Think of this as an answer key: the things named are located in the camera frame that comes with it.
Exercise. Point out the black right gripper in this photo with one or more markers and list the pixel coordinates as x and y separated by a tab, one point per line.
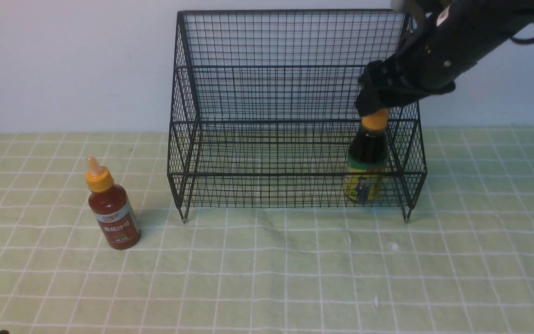
384	85

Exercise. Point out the dark sauce bottle yellow label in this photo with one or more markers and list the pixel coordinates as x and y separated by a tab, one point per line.
367	159

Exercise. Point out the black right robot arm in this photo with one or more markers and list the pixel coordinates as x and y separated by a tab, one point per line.
450	37

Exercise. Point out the red sauce bottle yellow cap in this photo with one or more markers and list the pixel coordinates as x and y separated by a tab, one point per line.
111	207

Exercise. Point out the green checkered tablecloth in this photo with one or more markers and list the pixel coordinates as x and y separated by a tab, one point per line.
464	264

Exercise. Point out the black wire mesh shelf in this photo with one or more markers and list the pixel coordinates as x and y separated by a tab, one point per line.
263	110

